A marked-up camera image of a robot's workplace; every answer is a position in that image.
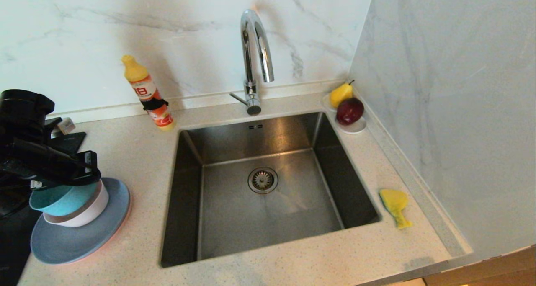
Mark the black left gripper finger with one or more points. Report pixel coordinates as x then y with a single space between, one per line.
90 160
81 179

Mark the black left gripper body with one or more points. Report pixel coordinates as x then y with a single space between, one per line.
37 160

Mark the teal bowl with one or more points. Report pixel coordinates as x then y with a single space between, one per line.
63 200

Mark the pale pink bowl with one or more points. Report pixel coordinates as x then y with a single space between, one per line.
90 212

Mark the pink plate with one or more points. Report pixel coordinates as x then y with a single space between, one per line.
130 210

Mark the blue plate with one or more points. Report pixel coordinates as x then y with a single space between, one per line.
75 244

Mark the orange dish soap bottle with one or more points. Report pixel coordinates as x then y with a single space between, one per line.
148 93

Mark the chrome gooseneck faucet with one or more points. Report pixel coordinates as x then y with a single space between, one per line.
251 47

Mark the yellow green sponge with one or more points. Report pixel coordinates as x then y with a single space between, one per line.
394 202

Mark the stainless steel sink basin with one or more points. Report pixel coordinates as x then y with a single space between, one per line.
293 219

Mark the black glass cooktop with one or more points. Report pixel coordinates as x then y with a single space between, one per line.
16 244

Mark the round metal drain strainer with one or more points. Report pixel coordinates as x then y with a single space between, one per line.
263 180

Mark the yellow pear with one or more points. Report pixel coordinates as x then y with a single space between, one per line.
340 94

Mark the dark red apple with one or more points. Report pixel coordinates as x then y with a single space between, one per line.
349 111

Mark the small white dish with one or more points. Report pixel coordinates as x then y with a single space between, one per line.
355 129

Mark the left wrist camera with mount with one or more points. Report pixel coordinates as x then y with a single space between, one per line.
65 127

